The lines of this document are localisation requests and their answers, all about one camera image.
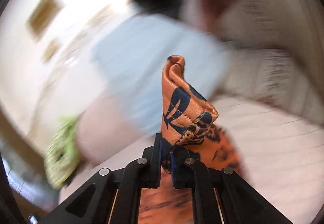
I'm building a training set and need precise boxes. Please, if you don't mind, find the striped floral pillow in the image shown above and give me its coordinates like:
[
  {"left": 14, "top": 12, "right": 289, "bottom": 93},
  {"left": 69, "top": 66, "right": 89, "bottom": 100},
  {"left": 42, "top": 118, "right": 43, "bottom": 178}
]
[{"left": 218, "top": 48, "right": 323, "bottom": 125}]

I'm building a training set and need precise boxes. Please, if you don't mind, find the orange black floral garment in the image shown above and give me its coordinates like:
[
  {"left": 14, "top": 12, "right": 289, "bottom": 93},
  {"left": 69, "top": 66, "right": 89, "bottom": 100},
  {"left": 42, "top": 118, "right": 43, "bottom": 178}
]
[{"left": 138, "top": 56, "right": 245, "bottom": 223}]

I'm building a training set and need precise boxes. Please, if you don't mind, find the small beige wall switch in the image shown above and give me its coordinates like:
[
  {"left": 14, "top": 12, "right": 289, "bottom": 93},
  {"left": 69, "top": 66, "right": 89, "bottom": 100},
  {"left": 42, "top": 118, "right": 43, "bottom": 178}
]
[{"left": 42, "top": 39, "right": 60, "bottom": 63}]

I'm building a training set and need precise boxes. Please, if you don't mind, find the striped floral blanket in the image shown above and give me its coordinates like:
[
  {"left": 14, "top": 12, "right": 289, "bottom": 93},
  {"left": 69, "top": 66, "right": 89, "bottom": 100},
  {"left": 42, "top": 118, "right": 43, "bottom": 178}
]
[{"left": 186, "top": 0, "right": 323, "bottom": 86}]

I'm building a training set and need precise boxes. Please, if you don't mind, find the green patterned cloth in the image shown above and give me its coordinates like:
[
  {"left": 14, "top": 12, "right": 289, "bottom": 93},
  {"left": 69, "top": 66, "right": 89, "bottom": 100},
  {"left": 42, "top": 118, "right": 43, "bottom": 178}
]
[{"left": 44, "top": 116, "right": 80, "bottom": 189}]

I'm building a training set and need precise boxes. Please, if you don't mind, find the large beige wall plate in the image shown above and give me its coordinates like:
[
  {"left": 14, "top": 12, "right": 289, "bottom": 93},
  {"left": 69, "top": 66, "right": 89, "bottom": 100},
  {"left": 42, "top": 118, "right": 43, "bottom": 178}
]
[{"left": 26, "top": 0, "right": 63, "bottom": 42}]

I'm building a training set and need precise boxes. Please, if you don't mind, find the light blue pillow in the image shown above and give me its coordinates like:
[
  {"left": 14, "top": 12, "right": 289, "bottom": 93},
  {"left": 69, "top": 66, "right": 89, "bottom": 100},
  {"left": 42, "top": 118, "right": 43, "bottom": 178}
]
[{"left": 93, "top": 14, "right": 230, "bottom": 135}]

